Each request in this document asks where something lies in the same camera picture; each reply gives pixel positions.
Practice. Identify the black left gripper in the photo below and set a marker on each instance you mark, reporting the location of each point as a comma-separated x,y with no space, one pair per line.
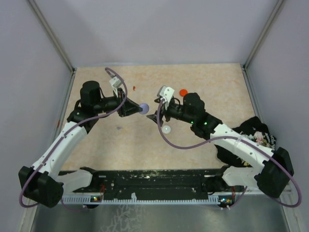
130,108

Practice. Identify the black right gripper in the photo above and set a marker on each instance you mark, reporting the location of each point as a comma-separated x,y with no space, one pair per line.
165,112

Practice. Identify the purple round charging case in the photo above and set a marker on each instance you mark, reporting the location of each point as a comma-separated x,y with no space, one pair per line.
144,108

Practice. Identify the white round charging case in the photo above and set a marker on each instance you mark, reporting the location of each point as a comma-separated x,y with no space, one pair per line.
166,129

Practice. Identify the orange round charging case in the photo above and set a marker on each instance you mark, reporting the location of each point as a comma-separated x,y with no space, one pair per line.
183,92

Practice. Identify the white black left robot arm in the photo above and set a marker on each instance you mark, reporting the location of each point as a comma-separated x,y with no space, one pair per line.
41,182

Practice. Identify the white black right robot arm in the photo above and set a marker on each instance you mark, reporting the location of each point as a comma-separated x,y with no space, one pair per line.
269,170

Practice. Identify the black floral cloth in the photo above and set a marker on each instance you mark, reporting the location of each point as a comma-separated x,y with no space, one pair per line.
254,130

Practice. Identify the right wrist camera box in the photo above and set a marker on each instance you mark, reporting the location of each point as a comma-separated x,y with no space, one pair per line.
165,93

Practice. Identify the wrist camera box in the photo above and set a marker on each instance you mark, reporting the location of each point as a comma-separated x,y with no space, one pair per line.
165,93
115,83

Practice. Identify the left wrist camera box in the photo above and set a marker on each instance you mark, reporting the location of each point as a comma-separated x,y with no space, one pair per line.
115,83

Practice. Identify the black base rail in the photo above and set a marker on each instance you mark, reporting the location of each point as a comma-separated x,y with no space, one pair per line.
190,184

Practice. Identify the aluminium frame post left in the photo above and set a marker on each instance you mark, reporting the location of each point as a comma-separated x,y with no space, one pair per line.
50,34

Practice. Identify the aluminium frame post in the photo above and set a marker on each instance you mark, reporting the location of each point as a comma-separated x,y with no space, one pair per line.
264,32
50,34

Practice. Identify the aluminium frame post right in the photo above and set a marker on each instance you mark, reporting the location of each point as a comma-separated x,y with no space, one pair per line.
264,32

